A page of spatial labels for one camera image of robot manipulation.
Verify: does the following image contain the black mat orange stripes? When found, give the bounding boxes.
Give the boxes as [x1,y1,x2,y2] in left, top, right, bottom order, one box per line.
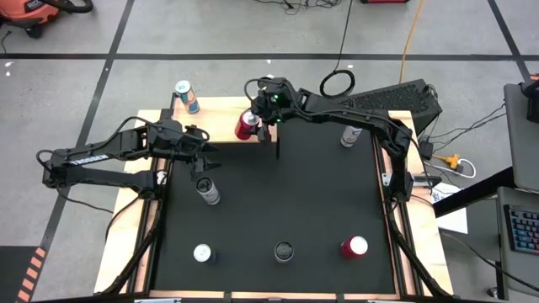
[0,246,48,303]

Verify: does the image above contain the black floor cable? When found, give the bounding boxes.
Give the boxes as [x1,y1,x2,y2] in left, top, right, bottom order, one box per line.
[437,229,539,294]

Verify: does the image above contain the wooden shelf black frame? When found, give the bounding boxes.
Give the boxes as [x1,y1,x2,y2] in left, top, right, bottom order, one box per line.
[167,90,281,159]

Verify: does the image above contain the black desk beam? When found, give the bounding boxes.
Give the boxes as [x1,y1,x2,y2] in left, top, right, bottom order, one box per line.
[432,166,515,219]

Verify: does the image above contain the white cable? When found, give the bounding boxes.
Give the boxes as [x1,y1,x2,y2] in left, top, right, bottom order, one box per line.
[429,157,478,178]

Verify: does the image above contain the tangled black cables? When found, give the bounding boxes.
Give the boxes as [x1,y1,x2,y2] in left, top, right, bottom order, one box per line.
[252,0,342,16]

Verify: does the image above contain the blue Red Bull can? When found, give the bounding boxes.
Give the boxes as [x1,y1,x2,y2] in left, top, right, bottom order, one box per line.
[192,243,218,266]
[174,79,201,115]

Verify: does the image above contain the black device red trim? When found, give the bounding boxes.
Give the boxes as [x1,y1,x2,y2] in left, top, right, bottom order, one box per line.
[520,74,539,125]

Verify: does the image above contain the yellow extension cable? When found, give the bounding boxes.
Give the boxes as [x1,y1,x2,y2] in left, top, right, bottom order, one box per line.
[398,0,425,84]

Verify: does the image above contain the yellow power splitter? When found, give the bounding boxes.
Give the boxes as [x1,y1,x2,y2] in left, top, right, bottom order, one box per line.
[431,153,460,167]

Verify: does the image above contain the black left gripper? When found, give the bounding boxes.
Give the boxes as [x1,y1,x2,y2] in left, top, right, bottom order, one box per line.
[162,121,223,181]

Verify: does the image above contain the red beverage can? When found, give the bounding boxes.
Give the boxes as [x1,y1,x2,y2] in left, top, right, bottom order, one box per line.
[339,235,369,260]
[234,108,261,141]

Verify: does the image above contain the white paper sheet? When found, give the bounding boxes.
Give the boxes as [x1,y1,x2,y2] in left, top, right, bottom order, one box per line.
[429,183,469,235]

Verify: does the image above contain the orange shop vacuum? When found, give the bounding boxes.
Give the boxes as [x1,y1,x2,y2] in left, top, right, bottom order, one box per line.
[0,0,94,40]

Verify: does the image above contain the black keyboard blue keys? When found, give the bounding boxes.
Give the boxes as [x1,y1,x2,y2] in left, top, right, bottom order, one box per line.
[504,204,539,257]

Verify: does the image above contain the black table mat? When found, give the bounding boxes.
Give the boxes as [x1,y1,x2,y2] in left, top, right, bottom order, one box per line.
[151,111,397,295]

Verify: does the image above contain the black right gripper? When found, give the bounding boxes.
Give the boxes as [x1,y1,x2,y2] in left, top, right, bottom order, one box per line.
[250,77,298,143]

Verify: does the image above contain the black computer case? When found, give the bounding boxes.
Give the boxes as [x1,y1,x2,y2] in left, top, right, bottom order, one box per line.
[327,78,443,136]

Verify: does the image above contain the Celsius Peach Vibe can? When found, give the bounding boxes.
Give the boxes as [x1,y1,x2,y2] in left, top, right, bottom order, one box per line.
[274,241,295,263]
[339,125,364,149]

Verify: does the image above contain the Celsius Tropical Vibe can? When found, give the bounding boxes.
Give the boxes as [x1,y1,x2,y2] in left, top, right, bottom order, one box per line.
[195,176,221,206]

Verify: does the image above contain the black coiled cable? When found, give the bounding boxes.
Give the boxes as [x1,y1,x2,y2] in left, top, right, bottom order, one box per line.
[318,0,356,101]

